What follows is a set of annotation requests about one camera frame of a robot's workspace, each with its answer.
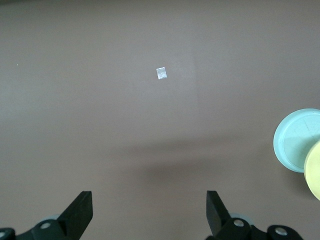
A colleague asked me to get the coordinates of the light green plastic plate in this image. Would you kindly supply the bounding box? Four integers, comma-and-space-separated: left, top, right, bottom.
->
272, 107, 320, 174

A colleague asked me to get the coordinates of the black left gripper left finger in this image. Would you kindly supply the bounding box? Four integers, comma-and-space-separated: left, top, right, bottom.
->
0, 190, 94, 240

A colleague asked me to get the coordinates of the small clear tape piece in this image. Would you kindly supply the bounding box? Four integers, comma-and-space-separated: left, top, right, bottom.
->
155, 66, 169, 81

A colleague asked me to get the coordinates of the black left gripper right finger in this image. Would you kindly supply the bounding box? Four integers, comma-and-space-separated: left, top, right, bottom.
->
206, 190, 304, 240

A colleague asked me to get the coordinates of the yellow plastic plate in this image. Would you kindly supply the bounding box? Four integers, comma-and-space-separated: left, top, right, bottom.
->
303, 140, 320, 201

